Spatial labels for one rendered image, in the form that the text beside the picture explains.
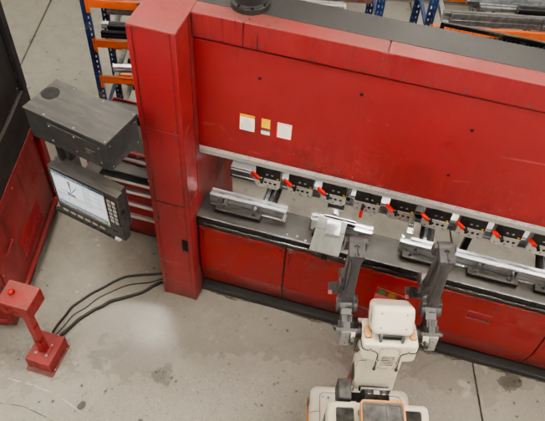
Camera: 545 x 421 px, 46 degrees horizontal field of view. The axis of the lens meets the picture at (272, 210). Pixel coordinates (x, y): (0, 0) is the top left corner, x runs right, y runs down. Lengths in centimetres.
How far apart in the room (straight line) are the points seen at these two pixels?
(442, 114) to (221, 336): 228
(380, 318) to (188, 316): 189
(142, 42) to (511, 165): 190
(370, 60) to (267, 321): 227
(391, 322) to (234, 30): 160
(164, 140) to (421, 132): 136
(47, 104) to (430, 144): 191
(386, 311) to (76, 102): 182
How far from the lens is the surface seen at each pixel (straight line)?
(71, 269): 505
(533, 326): 433
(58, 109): 327
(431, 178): 353
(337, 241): 386
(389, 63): 306
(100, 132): 311
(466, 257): 403
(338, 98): 326
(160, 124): 347
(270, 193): 425
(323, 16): 321
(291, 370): 450
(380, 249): 403
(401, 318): 321
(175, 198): 388
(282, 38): 311
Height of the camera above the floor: 405
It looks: 50 degrees down
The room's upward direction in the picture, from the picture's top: 4 degrees clockwise
